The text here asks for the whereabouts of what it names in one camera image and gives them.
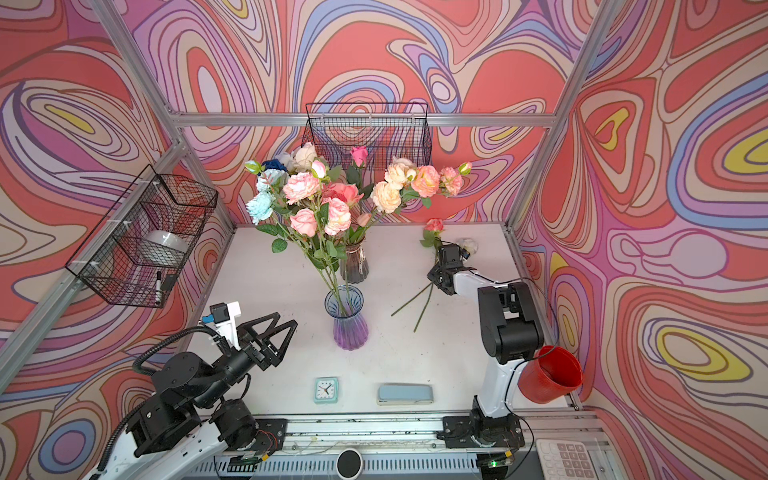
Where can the coral pink rose stem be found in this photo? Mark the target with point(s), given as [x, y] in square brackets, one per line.
[348, 193]

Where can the magenta rose stem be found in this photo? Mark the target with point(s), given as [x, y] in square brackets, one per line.
[356, 171]

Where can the black wire basket back wall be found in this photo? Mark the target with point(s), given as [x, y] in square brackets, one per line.
[386, 129]

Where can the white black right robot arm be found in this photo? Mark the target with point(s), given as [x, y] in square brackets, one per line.
[511, 334]

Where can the purple glass vase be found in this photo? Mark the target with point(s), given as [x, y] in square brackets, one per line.
[345, 306]

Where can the light blue carnation stem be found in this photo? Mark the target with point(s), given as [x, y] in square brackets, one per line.
[267, 210]

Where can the pink ranunculus spray stem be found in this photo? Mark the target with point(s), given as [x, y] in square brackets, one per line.
[305, 190]

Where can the blue rose stem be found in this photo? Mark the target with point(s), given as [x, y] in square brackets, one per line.
[274, 164]

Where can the red pink rose stem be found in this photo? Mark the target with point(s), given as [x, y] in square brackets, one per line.
[431, 238]

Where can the black wire basket wall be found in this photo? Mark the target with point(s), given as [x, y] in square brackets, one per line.
[386, 129]
[154, 226]

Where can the pink carnation stem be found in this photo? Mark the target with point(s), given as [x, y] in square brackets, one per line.
[424, 183]

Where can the white calculator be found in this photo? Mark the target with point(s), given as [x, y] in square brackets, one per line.
[565, 460]

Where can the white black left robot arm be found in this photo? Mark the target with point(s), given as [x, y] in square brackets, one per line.
[190, 418]

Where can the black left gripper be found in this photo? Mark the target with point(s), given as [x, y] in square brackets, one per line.
[258, 358]

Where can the pink grey glass vase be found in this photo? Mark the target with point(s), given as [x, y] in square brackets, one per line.
[355, 268]

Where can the black wire basket left wall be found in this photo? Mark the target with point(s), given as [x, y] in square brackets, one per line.
[154, 226]

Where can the small teal alarm clock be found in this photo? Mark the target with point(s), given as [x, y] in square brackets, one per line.
[326, 390]

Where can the round black white sensor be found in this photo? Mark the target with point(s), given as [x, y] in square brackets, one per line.
[349, 464]

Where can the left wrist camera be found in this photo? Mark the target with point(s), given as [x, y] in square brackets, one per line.
[222, 318]

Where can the black marker in basket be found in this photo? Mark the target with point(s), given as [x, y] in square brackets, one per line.
[158, 294]

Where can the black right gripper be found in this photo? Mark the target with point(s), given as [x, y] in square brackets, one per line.
[433, 275]

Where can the cream carnation stem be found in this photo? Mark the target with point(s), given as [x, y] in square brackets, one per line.
[386, 195]

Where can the red plastic cup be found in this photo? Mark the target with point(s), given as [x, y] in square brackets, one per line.
[554, 373]

